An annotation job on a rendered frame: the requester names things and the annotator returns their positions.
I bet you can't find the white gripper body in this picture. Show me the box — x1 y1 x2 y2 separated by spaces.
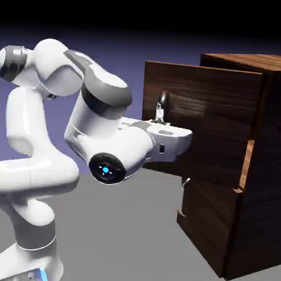
145 120 193 157

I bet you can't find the curved metal door handle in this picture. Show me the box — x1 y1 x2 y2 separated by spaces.
158 89 169 110
177 176 192 218

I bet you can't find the dark wood cabinet door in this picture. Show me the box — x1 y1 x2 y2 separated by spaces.
137 60 264 189
173 175 245 280

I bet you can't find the dark wood cabinet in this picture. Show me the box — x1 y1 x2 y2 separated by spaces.
172 48 281 281

